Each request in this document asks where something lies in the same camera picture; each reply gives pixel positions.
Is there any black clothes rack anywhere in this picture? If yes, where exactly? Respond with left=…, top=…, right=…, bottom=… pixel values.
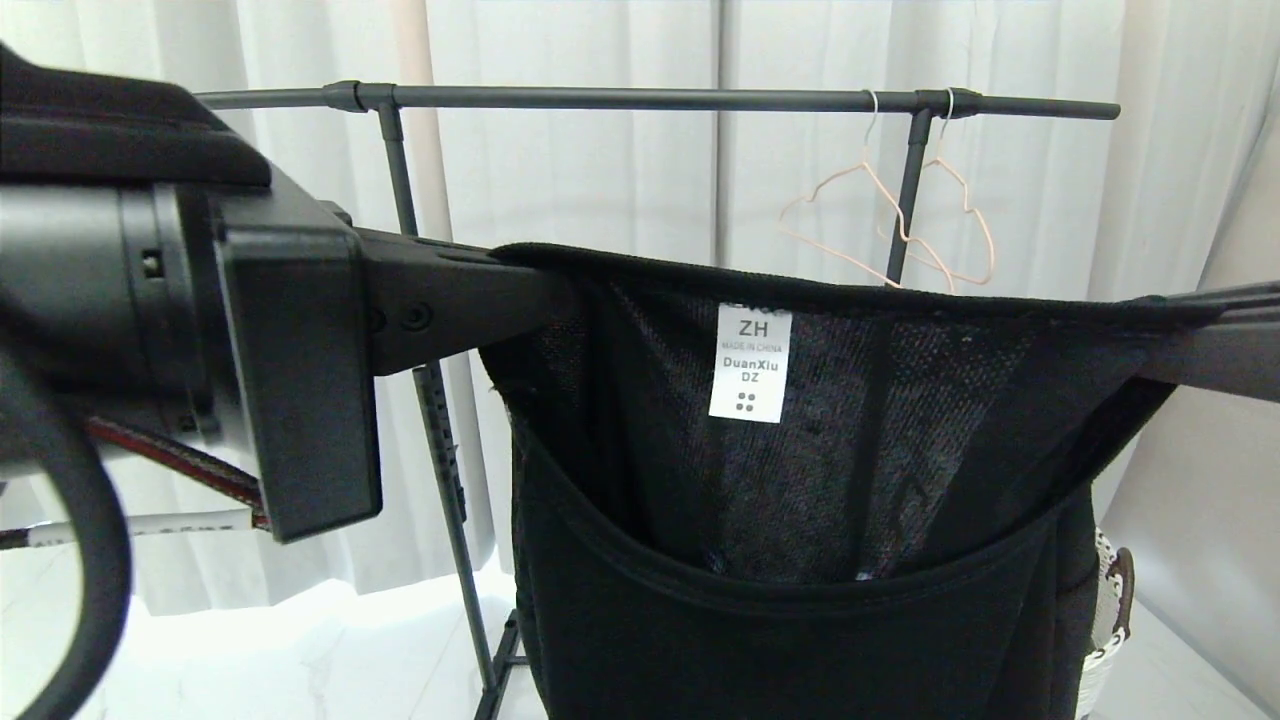
left=195, top=80, right=1121, bottom=720

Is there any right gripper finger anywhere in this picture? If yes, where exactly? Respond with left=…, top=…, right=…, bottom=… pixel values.
left=1135, top=283, right=1280, bottom=405

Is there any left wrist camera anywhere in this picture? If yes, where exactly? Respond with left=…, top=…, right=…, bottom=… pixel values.
left=0, top=40, right=273, bottom=189

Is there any black cable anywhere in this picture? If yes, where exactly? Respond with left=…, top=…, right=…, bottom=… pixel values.
left=0, top=290, right=133, bottom=720

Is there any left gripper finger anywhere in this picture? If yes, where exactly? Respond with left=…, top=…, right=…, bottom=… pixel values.
left=350, top=228, right=577, bottom=379

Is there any black garment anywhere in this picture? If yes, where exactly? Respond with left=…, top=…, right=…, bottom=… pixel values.
left=478, top=240, right=1226, bottom=720

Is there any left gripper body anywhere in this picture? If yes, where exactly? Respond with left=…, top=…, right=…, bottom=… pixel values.
left=0, top=185, right=383, bottom=546

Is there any white curtain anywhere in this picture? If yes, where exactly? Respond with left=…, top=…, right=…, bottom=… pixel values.
left=0, top=0, right=1280, bottom=617

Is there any pink clothes hanger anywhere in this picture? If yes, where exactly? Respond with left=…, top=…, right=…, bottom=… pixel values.
left=878, top=88, right=997, bottom=291
left=778, top=90, right=959, bottom=294

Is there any white laundry basket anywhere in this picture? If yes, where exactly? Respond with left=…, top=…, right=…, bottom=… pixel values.
left=1080, top=525, right=1137, bottom=720

